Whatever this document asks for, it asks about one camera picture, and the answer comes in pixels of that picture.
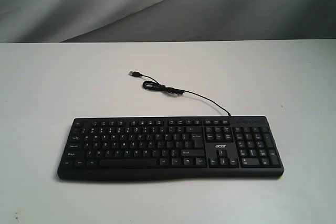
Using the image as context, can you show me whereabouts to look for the black acer keyboard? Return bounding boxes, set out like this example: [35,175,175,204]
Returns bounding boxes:
[57,116,285,182]

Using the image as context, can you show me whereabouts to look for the grey fabric backdrop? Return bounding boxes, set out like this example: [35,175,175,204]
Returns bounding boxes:
[1,0,335,42]

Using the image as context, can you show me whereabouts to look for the black USB cable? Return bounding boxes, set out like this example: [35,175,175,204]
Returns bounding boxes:
[128,70,232,117]

